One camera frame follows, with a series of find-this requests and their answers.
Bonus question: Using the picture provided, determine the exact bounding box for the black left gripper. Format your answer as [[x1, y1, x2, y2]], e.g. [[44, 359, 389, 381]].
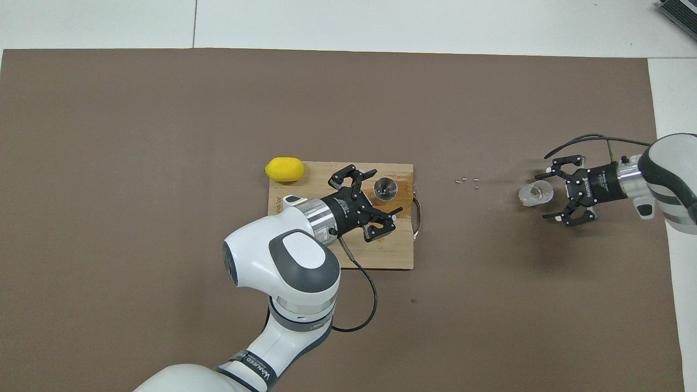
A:
[[321, 163, 404, 242]]

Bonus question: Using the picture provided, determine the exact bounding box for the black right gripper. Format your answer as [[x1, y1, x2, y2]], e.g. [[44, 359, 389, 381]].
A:
[[535, 155, 622, 227]]

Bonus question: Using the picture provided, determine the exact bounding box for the small clear glass cup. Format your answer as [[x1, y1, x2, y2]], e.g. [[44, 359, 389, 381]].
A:
[[517, 181, 555, 207]]

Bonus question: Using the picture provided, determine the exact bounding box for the steel double jigger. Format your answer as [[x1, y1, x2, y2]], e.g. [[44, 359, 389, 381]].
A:
[[373, 177, 399, 203]]

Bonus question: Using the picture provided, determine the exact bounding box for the stained wooden cutting board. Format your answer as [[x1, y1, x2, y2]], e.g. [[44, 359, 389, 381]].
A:
[[265, 161, 423, 270]]

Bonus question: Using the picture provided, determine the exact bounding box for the yellow lemon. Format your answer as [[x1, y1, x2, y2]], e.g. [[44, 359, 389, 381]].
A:
[[265, 157, 305, 182]]

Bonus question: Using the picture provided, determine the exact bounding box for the grey ribbed device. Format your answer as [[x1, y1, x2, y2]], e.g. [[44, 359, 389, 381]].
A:
[[656, 0, 697, 40]]

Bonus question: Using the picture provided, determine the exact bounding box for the brown table mat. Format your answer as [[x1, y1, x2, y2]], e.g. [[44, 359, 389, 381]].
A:
[[0, 48, 686, 392]]

